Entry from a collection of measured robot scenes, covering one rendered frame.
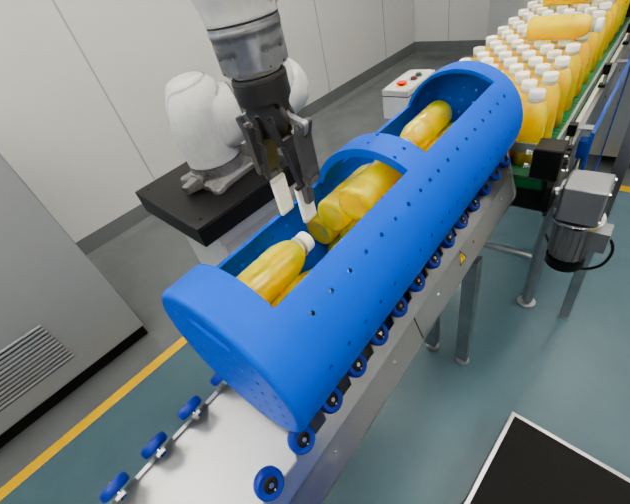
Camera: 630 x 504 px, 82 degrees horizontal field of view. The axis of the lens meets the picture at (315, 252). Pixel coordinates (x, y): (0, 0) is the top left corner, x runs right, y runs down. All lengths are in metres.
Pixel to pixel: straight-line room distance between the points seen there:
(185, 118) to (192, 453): 0.74
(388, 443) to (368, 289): 1.16
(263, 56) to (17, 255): 1.64
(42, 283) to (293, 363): 1.69
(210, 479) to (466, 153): 0.73
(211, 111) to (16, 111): 2.25
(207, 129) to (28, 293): 1.30
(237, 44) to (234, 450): 0.60
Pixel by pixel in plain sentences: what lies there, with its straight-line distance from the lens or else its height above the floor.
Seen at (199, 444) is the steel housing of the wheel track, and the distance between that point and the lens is 0.73.
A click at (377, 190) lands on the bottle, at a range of 0.66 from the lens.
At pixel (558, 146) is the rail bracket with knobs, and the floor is 1.00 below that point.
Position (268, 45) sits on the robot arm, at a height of 1.45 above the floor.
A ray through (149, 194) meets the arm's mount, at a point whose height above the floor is 1.07.
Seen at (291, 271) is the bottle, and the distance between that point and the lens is 0.61.
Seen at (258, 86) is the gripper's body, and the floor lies 1.41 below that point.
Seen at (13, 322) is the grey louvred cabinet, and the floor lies 0.55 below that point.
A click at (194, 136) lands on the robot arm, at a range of 1.01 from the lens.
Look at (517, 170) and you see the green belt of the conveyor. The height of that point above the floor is 0.90.
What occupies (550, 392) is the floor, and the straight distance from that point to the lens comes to 1.81.
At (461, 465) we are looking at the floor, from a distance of 1.62.
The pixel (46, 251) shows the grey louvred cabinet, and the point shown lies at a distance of 1.99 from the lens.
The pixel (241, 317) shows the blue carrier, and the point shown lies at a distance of 0.44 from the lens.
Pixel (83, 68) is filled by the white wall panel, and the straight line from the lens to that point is 3.22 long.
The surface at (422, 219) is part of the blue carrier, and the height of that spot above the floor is 1.15.
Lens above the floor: 1.53
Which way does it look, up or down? 40 degrees down
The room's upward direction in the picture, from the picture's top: 16 degrees counter-clockwise
